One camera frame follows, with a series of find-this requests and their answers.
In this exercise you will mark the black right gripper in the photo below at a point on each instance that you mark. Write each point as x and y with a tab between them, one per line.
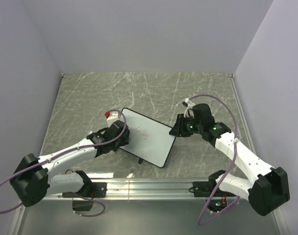
178	129

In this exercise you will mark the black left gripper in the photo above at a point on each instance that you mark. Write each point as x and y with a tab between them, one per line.
125	141

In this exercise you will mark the small black-framed whiteboard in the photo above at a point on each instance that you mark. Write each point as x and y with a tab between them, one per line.
149	139

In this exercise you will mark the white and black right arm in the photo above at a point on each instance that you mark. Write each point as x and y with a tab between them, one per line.
265	188

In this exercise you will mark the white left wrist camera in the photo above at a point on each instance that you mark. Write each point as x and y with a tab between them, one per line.
111	117

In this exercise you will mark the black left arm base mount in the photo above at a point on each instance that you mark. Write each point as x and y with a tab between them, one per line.
86	197

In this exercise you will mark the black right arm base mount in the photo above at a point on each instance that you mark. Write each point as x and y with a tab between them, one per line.
204	189

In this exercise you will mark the aluminium rail at table edge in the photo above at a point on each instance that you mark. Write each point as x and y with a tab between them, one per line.
142	189

